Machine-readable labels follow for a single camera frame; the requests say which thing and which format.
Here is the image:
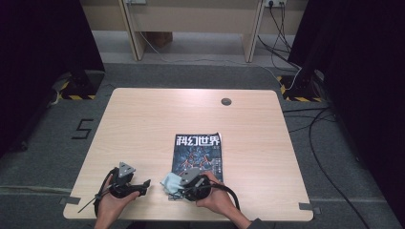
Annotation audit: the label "person's right hand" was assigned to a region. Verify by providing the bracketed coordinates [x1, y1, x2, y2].
[195, 171, 238, 218]

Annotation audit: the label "long white cable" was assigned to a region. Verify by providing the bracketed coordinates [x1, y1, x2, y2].
[139, 31, 283, 83]

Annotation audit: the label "bundle of black power cables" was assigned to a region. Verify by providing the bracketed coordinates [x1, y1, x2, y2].
[257, 2, 303, 72]

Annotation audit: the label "black stand base striped tape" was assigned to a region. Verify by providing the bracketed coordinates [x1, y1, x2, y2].
[276, 71, 326, 103]
[58, 70, 106, 101]

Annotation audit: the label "light blue face mask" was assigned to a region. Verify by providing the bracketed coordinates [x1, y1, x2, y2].
[160, 172, 186, 196]

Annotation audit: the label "person's left hand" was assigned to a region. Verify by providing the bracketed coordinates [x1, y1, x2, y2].
[94, 175, 141, 223]

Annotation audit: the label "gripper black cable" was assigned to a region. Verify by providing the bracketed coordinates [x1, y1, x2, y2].
[93, 167, 118, 218]
[209, 182, 242, 211]

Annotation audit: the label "beige wooden desk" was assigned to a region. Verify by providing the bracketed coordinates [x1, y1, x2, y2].
[118, 0, 266, 64]

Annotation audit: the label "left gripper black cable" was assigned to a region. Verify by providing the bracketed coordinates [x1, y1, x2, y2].
[93, 167, 118, 218]

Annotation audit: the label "long black floor cable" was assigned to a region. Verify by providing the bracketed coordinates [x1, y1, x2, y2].
[308, 107, 372, 229]

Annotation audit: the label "thin black floor cables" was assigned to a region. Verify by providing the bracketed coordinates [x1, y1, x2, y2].
[282, 107, 337, 134]

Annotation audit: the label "black curtain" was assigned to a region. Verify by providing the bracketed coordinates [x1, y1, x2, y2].
[0, 0, 106, 156]
[288, 0, 405, 220]

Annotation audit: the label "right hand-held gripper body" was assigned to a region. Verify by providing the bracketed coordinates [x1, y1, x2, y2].
[180, 167, 213, 202]

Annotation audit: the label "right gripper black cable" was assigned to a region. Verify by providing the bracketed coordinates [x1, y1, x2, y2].
[209, 182, 242, 211]

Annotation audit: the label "brown cardboard box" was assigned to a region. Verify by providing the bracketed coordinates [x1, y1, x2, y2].
[144, 31, 174, 49]

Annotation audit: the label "short white cable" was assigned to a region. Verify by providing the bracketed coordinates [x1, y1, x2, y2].
[288, 66, 304, 91]

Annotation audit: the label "black cable tie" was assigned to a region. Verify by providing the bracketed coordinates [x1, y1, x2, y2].
[77, 194, 103, 214]

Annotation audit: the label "dark illustrated magazine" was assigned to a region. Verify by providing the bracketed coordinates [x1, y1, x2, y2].
[167, 132, 224, 202]

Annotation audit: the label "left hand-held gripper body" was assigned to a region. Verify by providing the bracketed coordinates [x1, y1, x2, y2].
[109, 161, 141, 199]

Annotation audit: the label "grey tape piece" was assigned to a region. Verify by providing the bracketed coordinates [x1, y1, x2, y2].
[299, 202, 322, 215]
[58, 196, 81, 206]

